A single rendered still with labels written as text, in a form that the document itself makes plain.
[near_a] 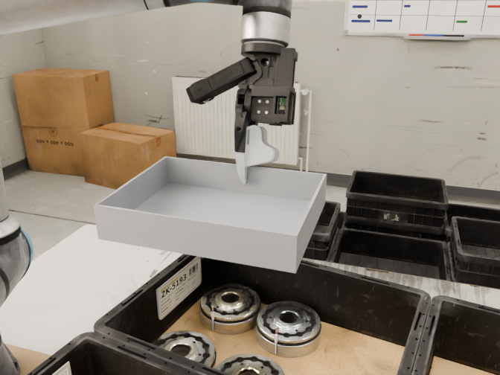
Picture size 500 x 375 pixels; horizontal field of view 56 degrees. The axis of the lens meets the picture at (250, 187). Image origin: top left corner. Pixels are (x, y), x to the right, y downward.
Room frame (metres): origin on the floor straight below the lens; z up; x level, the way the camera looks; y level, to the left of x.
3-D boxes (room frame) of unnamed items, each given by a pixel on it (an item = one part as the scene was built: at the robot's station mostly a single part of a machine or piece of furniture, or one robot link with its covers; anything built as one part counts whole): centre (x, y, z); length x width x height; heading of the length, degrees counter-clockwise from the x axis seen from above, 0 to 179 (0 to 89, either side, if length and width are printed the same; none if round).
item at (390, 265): (1.50, -0.51, 0.31); 0.40 x 0.30 x 0.34; 72
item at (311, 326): (0.62, -0.06, 0.86); 0.10 x 0.10 x 0.01
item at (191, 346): (0.55, 0.10, 0.86); 0.05 x 0.05 x 0.01
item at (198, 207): (0.61, 0.04, 1.07); 0.27 x 0.20 x 0.05; 72
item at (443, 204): (1.88, -0.63, 0.37); 0.40 x 0.30 x 0.45; 72
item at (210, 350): (0.55, 0.10, 0.86); 0.10 x 0.10 x 0.01
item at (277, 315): (0.62, -0.06, 0.86); 0.05 x 0.05 x 0.01
